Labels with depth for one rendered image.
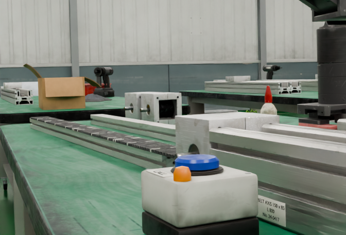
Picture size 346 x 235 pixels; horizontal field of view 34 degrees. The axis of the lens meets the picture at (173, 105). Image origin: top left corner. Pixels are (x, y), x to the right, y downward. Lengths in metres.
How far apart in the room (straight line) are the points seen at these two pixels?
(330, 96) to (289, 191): 0.27
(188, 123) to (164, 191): 0.23
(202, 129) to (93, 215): 0.16
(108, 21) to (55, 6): 1.09
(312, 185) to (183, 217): 0.12
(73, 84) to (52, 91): 0.11
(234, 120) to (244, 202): 0.19
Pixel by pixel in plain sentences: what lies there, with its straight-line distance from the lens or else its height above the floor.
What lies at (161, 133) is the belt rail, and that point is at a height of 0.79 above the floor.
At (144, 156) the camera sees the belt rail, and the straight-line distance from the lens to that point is 0.92.
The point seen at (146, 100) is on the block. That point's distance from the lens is 1.69.
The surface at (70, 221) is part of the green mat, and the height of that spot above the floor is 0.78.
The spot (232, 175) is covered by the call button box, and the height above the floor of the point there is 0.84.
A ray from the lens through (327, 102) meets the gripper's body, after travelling 0.80.
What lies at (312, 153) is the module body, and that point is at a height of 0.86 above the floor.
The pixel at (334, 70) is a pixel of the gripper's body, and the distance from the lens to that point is 0.80.
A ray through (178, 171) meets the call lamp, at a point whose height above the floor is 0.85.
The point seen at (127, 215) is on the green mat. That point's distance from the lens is 0.62.
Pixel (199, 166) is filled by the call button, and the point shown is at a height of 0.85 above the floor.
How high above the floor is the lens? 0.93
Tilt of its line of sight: 3 degrees down
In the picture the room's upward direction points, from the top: 1 degrees counter-clockwise
